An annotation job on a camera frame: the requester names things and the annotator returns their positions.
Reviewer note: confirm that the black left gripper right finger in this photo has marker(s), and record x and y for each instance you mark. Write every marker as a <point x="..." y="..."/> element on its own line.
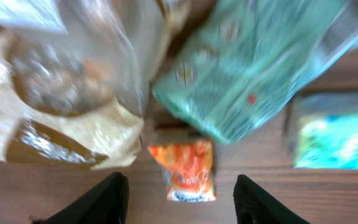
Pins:
<point x="254" y="205"/>

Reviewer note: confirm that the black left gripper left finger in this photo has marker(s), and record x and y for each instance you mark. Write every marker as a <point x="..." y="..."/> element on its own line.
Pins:
<point x="106" y="203"/>

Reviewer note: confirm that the teal snack packet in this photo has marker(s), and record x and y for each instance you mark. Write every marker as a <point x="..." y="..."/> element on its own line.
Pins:
<point x="250" y="58"/>

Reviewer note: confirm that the teal white small packet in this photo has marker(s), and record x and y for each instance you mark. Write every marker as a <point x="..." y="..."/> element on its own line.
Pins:
<point x="322" y="130"/>

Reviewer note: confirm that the orange red snack packet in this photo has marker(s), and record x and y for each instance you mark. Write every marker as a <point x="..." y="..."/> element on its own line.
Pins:
<point x="188" y="168"/>

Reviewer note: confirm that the brown white snack pouch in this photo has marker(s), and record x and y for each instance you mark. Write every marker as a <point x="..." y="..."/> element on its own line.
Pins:
<point x="75" y="77"/>

